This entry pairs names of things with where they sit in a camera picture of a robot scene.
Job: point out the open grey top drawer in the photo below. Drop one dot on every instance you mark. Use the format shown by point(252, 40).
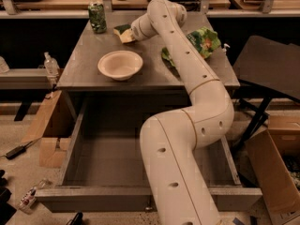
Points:
point(104, 171)

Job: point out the white bowl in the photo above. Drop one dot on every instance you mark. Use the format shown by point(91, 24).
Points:
point(120, 65)

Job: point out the green and yellow sponge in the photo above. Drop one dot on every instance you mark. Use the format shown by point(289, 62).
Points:
point(124, 32)

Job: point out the black power adapter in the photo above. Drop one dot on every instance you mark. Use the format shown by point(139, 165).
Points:
point(15, 152)

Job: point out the plastic bottle on floor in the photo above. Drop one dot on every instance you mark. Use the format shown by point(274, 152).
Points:
point(26, 202)

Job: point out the wooden block on floor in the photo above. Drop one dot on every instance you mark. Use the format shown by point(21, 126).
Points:
point(53, 151)

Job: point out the green chip bag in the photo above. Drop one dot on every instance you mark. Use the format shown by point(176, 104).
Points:
point(204, 40)

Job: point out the small white pump bottle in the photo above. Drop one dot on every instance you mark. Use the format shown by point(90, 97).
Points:
point(226, 48)

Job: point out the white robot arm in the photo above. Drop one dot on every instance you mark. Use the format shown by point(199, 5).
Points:
point(168, 139)

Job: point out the green soda can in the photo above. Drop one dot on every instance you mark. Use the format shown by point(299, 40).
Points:
point(97, 17)

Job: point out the cardboard box at right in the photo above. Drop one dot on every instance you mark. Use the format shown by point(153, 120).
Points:
point(266, 151)

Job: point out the clear plastic bottle on bench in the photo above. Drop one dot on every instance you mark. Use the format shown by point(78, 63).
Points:
point(51, 65)

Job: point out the black folding chair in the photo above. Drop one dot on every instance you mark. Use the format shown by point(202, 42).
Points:
point(271, 67)

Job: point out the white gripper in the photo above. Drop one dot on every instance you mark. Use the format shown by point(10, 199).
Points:
point(138, 29)

